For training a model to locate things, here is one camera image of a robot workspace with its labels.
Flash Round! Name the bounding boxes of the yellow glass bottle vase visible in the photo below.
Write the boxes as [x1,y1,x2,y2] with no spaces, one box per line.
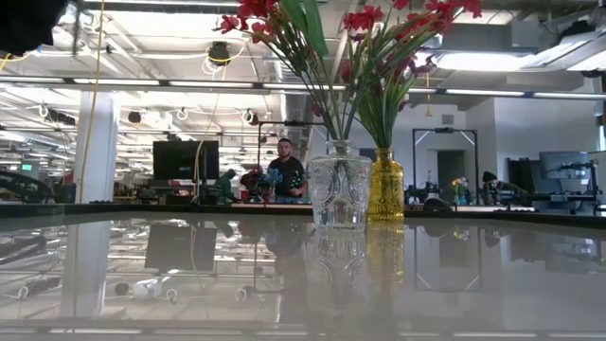
[367,148,406,223]

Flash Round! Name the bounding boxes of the blue flower bunch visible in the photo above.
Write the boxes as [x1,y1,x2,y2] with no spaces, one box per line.
[255,168,285,200]

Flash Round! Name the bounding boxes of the tall black metal frame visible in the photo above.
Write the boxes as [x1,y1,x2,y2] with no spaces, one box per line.
[411,126,480,190]

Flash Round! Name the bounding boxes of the yellow hanging cable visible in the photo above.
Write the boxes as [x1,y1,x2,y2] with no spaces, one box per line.
[78,0,106,204]

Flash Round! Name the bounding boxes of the silver ventilation duct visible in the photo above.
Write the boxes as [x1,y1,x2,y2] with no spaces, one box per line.
[262,0,323,141]

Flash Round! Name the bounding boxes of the red blossom spray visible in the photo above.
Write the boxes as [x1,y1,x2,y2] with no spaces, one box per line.
[330,4,385,142]
[343,0,484,142]
[215,0,342,142]

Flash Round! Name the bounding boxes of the white square pillar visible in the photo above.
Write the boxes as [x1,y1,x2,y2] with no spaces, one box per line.
[74,92,119,205]

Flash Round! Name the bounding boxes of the purple blossom spray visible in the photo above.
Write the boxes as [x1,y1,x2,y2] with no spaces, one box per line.
[354,51,437,151]

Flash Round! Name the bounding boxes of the clear cut glass vase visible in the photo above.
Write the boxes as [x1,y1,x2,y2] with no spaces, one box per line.
[308,139,374,233]

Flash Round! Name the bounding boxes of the grey computer monitor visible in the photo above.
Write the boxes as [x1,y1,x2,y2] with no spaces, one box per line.
[538,150,593,181]

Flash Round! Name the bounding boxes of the black ceiling camera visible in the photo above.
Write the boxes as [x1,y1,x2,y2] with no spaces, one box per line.
[207,41,232,66]

